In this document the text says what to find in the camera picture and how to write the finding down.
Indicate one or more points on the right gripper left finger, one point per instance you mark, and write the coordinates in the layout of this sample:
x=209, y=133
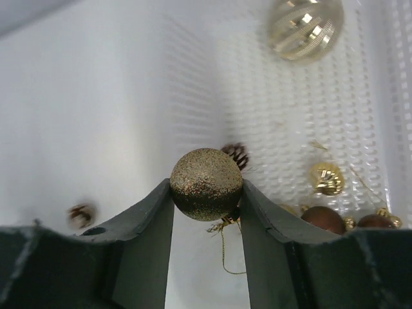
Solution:
x=121, y=263

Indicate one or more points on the brown bauble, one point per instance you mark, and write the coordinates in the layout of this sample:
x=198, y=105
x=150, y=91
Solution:
x=325, y=218
x=375, y=221

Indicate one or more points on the brown pinecone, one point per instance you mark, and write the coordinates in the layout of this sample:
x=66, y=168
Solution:
x=82, y=215
x=239, y=153

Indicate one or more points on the white plastic basket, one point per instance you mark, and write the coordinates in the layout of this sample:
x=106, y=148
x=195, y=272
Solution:
x=100, y=99

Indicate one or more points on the large gold striped bauble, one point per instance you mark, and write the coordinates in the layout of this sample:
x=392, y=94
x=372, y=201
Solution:
x=304, y=31

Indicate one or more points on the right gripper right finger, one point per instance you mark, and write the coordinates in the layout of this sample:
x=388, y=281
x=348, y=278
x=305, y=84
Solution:
x=293, y=264

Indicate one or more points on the small ribbed gold bauble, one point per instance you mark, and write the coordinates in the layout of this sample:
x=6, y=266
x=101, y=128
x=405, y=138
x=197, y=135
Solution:
x=327, y=179

